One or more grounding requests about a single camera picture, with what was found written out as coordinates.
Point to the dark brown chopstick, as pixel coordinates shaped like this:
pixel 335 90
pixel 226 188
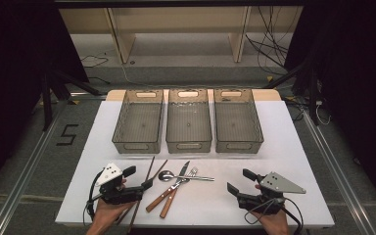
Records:
pixel 160 167
pixel 150 168

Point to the smoky clear plastic bin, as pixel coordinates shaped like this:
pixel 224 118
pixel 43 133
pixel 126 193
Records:
pixel 236 125
pixel 138 124
pixel 188 125

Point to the metal spoon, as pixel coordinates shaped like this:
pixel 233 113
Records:
pixel 165 176

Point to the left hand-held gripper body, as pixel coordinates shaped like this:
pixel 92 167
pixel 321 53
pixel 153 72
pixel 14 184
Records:
pixel 120 195

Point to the black metal stand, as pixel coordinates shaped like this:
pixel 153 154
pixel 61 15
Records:
pixel 312 98
pixel 47 104

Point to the person's left hand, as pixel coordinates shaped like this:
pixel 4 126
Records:
pixel 108 215

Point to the white table sheet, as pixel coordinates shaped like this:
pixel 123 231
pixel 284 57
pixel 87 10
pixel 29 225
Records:
pixel 290 147

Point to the metal floor rail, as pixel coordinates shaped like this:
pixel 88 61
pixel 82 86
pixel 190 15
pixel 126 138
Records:
pixel 336 169
pixel 23 182

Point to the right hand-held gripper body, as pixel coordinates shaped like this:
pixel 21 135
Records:
pixel 264 202

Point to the dark curtain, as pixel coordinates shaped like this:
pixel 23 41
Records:
pixel 9 81
pixel 355 81

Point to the light wooden bench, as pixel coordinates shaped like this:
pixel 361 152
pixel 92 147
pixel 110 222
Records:
pixel 124 42

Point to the person's right hand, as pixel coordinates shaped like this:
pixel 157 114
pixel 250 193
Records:
pixel 271 223

